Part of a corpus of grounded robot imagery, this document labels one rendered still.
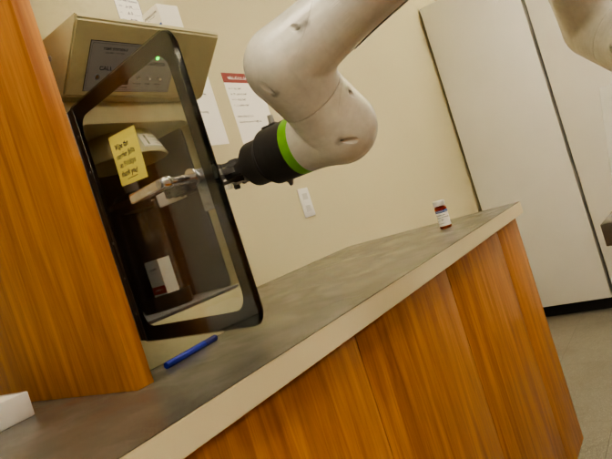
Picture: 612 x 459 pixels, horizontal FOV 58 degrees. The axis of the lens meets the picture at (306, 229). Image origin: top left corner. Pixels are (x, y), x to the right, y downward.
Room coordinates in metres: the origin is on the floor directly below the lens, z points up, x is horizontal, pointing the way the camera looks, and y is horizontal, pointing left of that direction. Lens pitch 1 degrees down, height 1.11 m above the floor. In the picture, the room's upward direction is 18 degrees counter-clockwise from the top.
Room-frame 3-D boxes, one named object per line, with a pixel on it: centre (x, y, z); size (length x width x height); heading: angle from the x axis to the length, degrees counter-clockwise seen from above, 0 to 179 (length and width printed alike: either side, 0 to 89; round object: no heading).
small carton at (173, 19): (1.07, 0.14, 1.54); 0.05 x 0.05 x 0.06; 49
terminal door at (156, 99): (0.80, 0.20, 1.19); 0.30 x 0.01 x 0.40; 47
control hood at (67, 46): (1.01, 0.19, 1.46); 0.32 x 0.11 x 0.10; 144
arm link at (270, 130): (0.89, 0.00, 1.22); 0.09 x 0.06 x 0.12; 143
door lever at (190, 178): (0.73, 0.17, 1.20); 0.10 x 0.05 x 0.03; 47
